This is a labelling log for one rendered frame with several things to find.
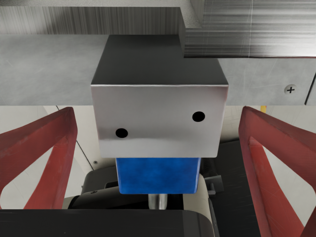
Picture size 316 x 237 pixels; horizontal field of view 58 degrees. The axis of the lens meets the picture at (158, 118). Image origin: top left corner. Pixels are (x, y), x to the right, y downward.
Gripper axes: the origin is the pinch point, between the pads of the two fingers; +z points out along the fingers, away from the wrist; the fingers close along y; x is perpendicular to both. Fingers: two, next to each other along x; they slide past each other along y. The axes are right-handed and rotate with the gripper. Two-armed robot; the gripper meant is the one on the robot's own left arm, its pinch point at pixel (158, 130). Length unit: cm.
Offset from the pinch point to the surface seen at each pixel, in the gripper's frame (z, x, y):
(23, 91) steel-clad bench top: 4.5, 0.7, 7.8
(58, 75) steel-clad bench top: 4.5, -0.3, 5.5
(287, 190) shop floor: 85, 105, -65
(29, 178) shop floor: 84, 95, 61
